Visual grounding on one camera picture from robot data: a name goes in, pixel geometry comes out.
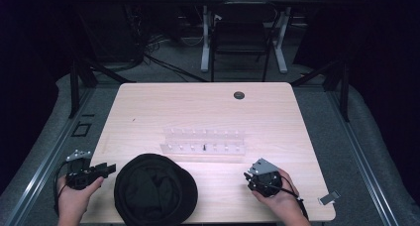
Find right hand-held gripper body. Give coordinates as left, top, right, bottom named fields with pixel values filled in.
left=246, top=158, right=283, bottom=198

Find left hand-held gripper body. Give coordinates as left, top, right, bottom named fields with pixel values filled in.
left=65, top=149, right=104, bottom=191

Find person's left hand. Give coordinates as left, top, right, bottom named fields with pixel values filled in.
left=56, top=175, right=105, bottom=222

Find person's right hand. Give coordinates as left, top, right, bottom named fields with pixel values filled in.
left=252, top=168, right=301, bottom=218

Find black cap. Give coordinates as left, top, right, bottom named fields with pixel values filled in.
left=113, top=153, right=199, bottom=226

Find clear acrylic peg rack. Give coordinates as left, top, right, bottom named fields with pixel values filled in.
left=159, top=126, right=248, bottom=157

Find grey metal clip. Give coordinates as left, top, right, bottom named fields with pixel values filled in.
left=317, top=189, right=342, bottom=206

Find black metal stand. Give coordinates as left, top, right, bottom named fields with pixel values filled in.
left=67, top=56, right=137, bottom=119
left=289, top=58, right=352, bottom=123

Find black chair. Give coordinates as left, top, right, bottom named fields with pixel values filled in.
left=209, top=1, right=279, bottom=83

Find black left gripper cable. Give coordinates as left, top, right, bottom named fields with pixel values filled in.
left=52, top=161, right=69, bottom=218

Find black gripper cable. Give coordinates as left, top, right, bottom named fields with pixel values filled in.
left=52, top=161, right=69, bottom=218
left=279, top=174, right=310, bottom=221

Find metal floor rail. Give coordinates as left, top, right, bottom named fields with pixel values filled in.
left=325, top=90, right=401, bottom=226
left=3, top=86, right=97, bottom=226

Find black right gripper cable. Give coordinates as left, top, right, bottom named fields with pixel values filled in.
left=279, top=174, right=310, bottom=221

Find black floor cables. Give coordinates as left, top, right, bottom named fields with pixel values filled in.
left=98, top=31, right=210, bottom=84

